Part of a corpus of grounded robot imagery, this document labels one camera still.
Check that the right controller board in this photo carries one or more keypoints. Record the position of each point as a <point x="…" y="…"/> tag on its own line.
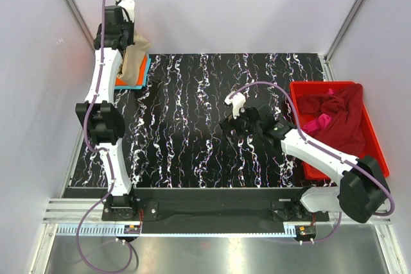
<point x="309" y="230"/>

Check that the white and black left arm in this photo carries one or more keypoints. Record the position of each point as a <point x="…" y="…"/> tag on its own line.
<point x="103" y="125"/>

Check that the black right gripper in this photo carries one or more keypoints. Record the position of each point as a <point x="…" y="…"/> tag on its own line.
<point x="239" y="125"/>

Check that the controller board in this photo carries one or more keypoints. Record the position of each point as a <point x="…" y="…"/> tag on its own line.
<point x="309" y="230"/>
<point x="132" y="229"/>

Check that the aluminium corner post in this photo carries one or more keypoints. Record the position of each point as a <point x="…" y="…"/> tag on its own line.
<point x="81" y="23"/>
<point x="342" y="32"/>

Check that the folded teal t-shirt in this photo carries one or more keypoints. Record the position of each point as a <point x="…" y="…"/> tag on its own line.
<point x="144" y="78"/>

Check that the aluminium frame rail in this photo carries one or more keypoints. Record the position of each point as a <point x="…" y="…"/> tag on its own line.
<point x="84" y="218"/>

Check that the right aluminium corner post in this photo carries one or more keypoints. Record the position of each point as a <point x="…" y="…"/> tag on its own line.
<point x="342" y="32"/>

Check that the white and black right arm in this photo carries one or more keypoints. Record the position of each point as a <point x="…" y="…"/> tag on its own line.
<point x="360" y="187"/>

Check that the left aluminium corner post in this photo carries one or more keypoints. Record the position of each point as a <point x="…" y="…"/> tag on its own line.
<point x="81" y="23"/>

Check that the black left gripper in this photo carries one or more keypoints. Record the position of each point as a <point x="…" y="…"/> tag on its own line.
<point x="129" y="34"/>

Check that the left controller board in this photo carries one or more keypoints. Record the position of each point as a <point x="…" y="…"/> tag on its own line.
<point x="132" y="229"/>

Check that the beige t-shirt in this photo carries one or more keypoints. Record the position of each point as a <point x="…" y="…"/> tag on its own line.
<point x="129" y="71"/>

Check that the pink garment in bin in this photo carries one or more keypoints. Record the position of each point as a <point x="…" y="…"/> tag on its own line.
<point x="313" y="105"/>

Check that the black marble-pattern mat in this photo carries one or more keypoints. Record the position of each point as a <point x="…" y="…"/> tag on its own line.
<point x="172" y="134"/>

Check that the folded orange t-shirt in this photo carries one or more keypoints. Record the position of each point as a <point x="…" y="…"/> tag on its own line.
<point x="141" y="72"/>

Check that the dark red t-shirt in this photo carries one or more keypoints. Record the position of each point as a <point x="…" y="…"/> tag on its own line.
<point x="343" y="132"/>

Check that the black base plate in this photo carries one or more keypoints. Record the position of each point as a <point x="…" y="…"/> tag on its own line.
<point x="195" y="207"/>

